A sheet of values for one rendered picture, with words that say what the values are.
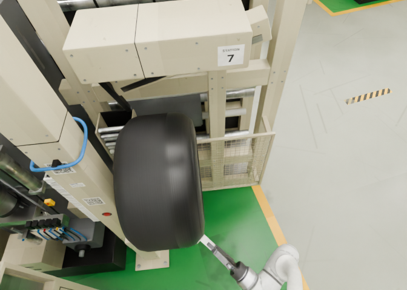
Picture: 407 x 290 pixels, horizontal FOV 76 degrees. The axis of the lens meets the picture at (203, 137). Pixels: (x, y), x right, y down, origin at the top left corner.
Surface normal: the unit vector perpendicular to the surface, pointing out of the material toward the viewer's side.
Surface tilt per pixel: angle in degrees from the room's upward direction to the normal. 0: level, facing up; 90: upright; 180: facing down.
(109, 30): 0
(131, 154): 8
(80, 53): 90
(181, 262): 0
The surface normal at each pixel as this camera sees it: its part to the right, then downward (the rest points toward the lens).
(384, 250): -0.05, -0.58
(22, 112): 0.10, 0.80
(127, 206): -0.23, 0.15
